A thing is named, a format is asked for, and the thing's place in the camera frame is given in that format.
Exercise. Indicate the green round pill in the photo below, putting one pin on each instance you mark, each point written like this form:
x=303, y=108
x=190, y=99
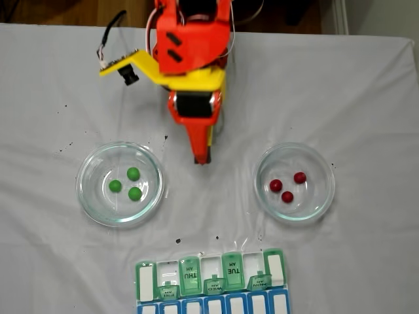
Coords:
x=133, y=173
x=115, y=186
x=134, y=193

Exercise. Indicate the red round pill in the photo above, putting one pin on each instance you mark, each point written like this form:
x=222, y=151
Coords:
x=276, y=185
x=287, y=196
x=300, y=177

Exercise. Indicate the weekly pill organizer box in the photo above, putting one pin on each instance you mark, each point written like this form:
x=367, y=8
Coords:
x=212, y=304

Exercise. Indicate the white table cover sheet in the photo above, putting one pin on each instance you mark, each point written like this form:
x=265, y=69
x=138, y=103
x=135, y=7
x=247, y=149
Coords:
x=229, y=212

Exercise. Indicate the clear glass bowl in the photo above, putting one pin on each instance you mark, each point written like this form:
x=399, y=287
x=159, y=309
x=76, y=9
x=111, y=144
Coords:
x=314, y=202
x=98, y=202

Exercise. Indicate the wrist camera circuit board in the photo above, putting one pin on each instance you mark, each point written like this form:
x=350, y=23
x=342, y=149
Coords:
x=126, y=73

